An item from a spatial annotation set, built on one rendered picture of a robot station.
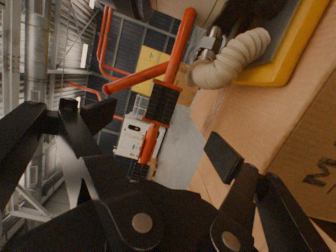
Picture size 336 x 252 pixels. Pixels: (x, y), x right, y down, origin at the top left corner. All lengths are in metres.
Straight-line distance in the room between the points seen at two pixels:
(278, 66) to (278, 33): 0.04
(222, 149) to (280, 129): 0.08
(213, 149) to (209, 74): 0.11
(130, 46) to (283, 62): 11.07
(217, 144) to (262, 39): 0.15
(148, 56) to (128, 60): 3.66
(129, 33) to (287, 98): 11.24
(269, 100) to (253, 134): 0.05
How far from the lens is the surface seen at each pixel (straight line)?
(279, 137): 0.20
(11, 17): 2.99
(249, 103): 0.27
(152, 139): 0.30
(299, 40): 0.23
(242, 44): 0.22
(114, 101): 0.17
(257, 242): 0.81
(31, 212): 4.23
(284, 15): 0.26
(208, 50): 0.31
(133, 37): 11.23
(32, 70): 6.13
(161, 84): 0.27
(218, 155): 0.17
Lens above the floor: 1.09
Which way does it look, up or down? 8 degrees down
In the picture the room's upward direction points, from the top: 73 degrees counter-clockwise
